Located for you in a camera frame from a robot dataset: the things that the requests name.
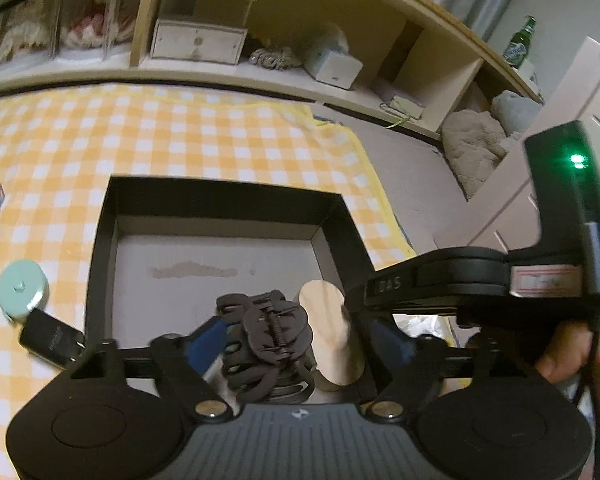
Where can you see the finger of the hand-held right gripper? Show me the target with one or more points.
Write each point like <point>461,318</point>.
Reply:
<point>361,296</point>

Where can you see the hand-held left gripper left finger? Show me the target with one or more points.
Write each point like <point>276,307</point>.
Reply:
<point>208,341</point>

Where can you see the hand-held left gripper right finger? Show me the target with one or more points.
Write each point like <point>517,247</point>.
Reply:
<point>384,336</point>

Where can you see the oval wooden piece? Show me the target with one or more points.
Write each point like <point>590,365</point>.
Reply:
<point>325,320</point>

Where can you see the black hair claw clip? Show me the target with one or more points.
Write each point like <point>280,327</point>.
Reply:
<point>270,330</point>

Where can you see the black cardboard box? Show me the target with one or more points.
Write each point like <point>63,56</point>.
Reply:
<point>215,205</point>

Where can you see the black charger plug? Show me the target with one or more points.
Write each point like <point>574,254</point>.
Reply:
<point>45,337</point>

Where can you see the mint round tape measure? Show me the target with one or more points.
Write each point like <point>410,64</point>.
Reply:
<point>20,285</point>

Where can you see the person's right hand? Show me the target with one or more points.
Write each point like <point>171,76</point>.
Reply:
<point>562,355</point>

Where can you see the clear plastic wrapper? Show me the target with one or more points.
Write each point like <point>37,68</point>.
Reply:
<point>425,325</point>

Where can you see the beige fluffy cushion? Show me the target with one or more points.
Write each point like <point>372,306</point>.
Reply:
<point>472,150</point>

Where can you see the grey plush cloth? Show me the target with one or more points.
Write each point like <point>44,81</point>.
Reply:
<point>515,107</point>

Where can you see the white door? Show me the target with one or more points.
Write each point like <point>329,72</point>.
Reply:
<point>560,90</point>

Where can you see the green glass bottle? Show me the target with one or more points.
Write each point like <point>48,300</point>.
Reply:
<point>521,40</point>

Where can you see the yellow checkered mat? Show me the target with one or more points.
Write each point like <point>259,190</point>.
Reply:
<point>180,135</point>

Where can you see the pale box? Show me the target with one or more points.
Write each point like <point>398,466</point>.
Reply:
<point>335,65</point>

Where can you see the wooden shelf unit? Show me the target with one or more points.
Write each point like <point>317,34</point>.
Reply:
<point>300,10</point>

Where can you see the white small drawer box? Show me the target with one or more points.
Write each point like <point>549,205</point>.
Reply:
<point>195,40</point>

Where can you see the clear storage box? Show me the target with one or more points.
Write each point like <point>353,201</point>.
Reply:
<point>122,20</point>
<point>25,35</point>
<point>82,30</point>

